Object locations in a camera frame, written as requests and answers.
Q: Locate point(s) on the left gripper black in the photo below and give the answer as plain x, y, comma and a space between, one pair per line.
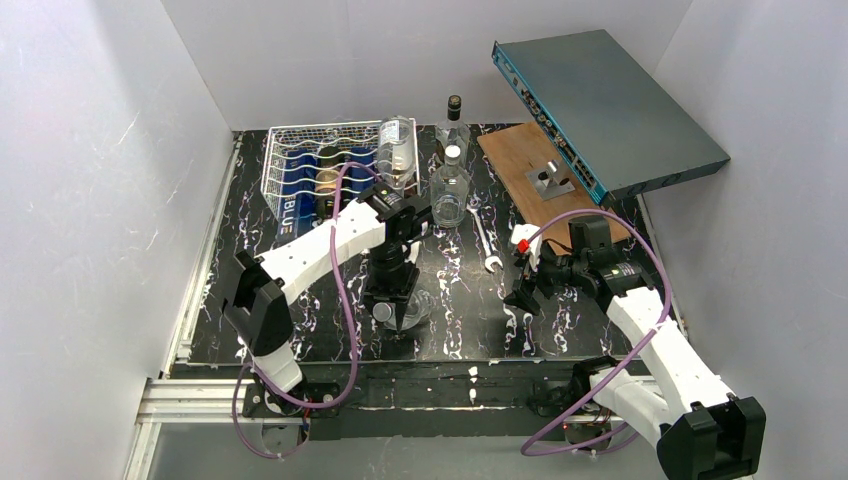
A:
392, 295

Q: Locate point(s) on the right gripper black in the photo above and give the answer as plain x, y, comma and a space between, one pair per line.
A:
530, 279

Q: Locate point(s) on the large clear round bottle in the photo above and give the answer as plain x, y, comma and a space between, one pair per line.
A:
418, 310

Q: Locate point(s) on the clear bottle white cap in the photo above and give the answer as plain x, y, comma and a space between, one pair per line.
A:
449, 189

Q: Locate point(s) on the square bottle dark label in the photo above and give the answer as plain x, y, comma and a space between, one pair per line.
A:
452, 131

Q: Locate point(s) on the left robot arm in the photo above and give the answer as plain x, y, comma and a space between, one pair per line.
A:
262, 288

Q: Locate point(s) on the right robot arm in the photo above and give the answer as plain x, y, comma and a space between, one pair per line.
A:
698, 427

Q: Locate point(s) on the clear blue-tinted bottle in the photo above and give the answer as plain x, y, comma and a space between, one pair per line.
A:
360, 178

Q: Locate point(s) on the clear bottle copper neck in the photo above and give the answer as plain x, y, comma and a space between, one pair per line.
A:
396, 157

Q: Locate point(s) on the blue square bottle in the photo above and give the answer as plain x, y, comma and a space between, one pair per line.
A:
296, 190

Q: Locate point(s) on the dark wine bottle silver cap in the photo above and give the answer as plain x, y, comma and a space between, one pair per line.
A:
326, 178

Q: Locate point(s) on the silver wrench right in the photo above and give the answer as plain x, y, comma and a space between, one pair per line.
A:
491, 262

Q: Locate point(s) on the wooden board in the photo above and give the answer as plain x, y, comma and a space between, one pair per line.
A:
518, 154

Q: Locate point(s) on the metal bracket on board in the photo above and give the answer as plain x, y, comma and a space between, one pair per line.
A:
550, 181

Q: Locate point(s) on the white wire wine rack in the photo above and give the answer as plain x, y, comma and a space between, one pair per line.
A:
282, 139

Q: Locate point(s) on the teal network switch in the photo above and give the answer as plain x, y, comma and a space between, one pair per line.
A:
615, 128

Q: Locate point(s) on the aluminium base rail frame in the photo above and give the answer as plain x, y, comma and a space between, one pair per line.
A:
447, 406

